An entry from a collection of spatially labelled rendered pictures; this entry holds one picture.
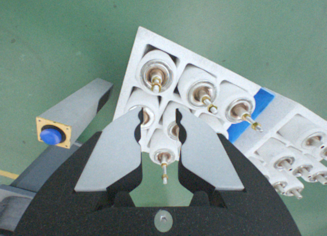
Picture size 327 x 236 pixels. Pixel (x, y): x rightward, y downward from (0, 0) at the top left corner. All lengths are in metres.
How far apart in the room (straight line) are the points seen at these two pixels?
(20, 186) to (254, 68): 1.02
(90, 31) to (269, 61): 0.71
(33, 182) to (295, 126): 0.99
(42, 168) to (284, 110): 0.99
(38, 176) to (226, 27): 0.93
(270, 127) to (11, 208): 0.96
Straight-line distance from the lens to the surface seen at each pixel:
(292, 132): 0.63
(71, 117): 0.37
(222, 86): 0.43
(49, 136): 0.36
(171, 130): 0.36
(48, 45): 0.68
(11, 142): 1.11
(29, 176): 0.75
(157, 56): 0.29
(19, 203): 0.72
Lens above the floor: 0.54
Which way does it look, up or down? 60 degrees down
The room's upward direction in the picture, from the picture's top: 176 degrees clockwise
